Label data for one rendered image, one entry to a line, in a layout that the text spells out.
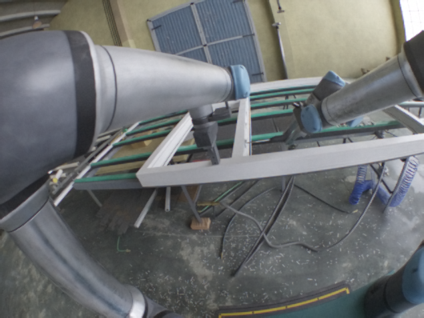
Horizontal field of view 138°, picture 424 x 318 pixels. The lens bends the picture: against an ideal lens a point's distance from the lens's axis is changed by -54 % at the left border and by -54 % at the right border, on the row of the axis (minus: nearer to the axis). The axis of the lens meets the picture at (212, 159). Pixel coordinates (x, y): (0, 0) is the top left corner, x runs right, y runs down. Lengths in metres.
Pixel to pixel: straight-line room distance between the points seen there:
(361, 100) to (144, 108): 0.35
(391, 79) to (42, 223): 0.51
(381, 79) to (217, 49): 6.88
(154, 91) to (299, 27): 7.39
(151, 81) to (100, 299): 0.30
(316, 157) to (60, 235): 0.66
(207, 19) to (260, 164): 6.94
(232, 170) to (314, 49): 7.20
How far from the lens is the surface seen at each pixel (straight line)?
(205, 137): 0.51
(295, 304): 0.97
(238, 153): 0.65
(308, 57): 7.50
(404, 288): 0.47
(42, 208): 0.24
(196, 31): 7.33
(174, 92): 0.18
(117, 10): 8.90
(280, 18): 6.96
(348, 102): 0.40
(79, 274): 0.28
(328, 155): 0.64
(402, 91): 0.34
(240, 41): 7.03
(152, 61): 0.16
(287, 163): 0.61
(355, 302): 0.60
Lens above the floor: 1.27
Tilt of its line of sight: 30 degrees down
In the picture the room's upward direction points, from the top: 17 degrees counter-clockwise
